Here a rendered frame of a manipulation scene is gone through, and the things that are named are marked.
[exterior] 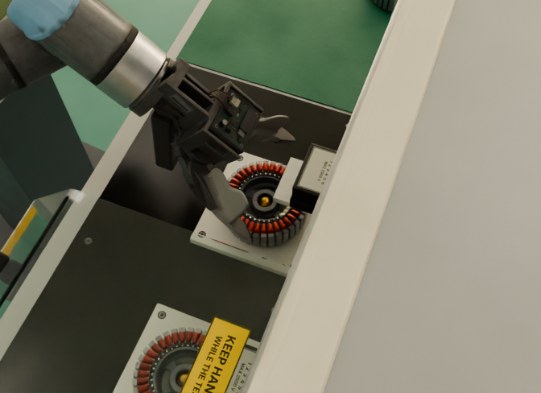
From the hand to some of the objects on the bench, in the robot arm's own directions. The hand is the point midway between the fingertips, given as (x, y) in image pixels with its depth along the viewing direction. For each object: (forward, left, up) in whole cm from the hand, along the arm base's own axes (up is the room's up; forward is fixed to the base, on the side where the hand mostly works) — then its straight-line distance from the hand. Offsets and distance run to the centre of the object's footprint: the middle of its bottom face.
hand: (270, 190), depth 78 cm
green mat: (+16, +54, -13) cm, 58 cm away
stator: (-1, -1, -6) cm, 6 cm away
